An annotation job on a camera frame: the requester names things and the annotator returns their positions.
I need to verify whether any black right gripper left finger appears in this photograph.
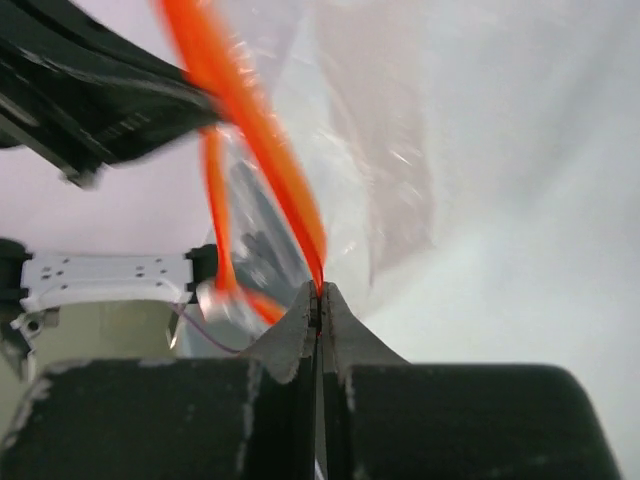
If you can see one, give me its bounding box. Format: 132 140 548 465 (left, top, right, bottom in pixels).
1 284 317 479

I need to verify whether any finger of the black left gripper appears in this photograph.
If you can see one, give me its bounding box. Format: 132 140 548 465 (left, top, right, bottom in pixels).
1 1 222 188

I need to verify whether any clear zip bag orange zipper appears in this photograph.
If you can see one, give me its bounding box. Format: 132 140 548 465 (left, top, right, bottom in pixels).
158 1 436 357

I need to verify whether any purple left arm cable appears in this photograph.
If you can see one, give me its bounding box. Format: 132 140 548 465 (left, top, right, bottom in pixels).
167 299 244 356

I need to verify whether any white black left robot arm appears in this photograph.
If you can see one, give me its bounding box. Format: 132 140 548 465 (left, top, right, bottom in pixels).
1 1 221 381

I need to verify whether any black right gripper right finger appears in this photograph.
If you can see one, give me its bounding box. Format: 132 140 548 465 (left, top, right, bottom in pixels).
321 283 621 479

